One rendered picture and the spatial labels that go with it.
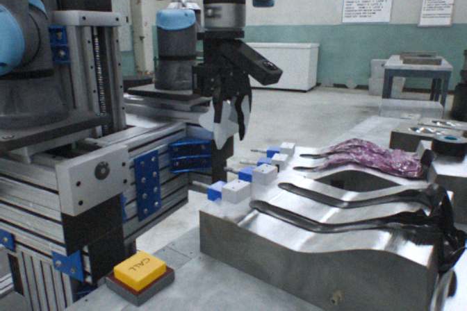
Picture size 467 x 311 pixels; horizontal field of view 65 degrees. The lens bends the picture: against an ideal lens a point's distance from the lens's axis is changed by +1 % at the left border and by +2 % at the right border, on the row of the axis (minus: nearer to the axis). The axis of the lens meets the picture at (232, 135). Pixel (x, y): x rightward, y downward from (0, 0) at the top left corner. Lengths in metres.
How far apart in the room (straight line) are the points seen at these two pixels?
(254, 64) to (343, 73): 7.47
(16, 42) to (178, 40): 0.57
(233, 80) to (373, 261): 0.36
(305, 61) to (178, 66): 6.29
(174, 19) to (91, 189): 0.58
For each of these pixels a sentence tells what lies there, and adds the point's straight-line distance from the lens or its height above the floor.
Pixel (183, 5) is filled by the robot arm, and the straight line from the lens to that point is 1.24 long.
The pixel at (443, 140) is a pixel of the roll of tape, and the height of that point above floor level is 0.94.
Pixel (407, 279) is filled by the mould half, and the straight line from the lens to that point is 0.55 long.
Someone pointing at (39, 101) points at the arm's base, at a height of 1.08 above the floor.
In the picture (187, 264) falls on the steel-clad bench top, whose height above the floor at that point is 0.80.
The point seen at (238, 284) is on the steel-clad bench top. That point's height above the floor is 0.80.
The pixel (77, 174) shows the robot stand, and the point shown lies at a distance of 0.67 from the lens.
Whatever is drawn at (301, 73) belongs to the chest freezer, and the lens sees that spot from 7.35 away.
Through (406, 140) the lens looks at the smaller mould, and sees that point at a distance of 1.38.
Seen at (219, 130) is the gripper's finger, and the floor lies 1.04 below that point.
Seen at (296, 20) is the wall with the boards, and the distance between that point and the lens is 8.24.
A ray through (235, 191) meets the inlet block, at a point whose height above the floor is 0.92.
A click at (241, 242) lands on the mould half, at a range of 0.65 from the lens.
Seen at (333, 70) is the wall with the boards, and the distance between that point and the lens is 8.09.
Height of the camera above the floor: 1.21
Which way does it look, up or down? 16 degrees down
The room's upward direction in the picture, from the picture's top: straight up
